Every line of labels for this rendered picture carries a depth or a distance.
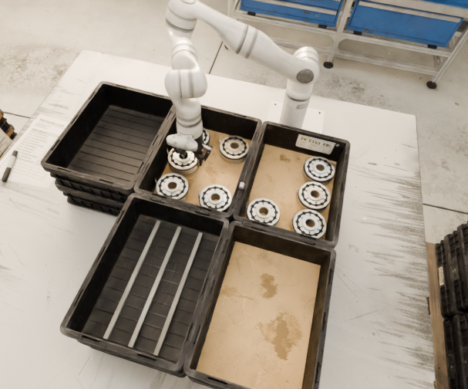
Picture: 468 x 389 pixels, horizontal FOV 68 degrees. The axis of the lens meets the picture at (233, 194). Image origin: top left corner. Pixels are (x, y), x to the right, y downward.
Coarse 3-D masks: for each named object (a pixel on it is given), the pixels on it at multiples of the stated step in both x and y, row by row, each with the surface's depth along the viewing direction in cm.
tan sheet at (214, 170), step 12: (216, 132) 126; (216, 144) 123; (216, 156) 120; (168, 168) 116; (204, 168) 117; (216, 168) 117; (228, 168) 118; (240, 168) 118; (192, 180) 114; (204, 180) 115; (216, 180) 115; (228, 180) 115; (156, 192) 111; (192, 192) 112
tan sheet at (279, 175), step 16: (272, 160) 121; (288, 160) 121; (304, 160) 121; (256, 176) 117; (272, 176) 117; (288, 176) 117; (256, 192) 113; (272, 192) 113; (288, 192) 114; (288, 208) 111; (288, 224) 108
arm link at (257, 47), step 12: (252, 36) 104; (264, 36) 106; (252, 48) 105; (264, 48) 106; (276, 48) 106; (252, 60) 110; (264, 60) 108; (276, 60) 108; (288, 60) 107; (300, 60) 107; (312, 60) 109; (288, 72) 110; (300, 72) 109; (312, 72) 109
